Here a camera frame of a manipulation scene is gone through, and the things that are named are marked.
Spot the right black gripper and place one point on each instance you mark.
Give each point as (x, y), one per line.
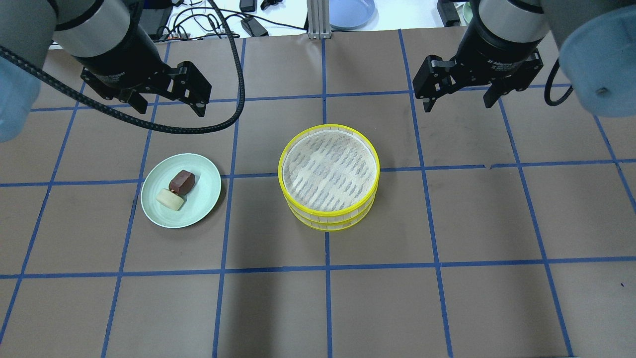
(497, 52)

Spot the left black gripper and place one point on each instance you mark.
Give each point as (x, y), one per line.
(120, 57)

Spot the brown bun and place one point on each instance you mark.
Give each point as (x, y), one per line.
(182, 183)

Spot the white bun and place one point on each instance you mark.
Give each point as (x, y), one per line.
(169, 199)

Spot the yellow steamer layer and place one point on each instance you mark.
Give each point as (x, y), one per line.
(329, 170)
(336, 223)

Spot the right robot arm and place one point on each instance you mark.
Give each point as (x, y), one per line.
(596, 54)

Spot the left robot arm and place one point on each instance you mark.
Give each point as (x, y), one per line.
(81, 27)

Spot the black power adapter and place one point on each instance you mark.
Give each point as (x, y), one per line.
(253, 27)

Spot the light green plate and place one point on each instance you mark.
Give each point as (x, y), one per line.
(198, 203)

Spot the blue plate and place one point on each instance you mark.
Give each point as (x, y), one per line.
(350, 14)

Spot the aluminium frame post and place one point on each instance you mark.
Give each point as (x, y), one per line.
(319, 26)

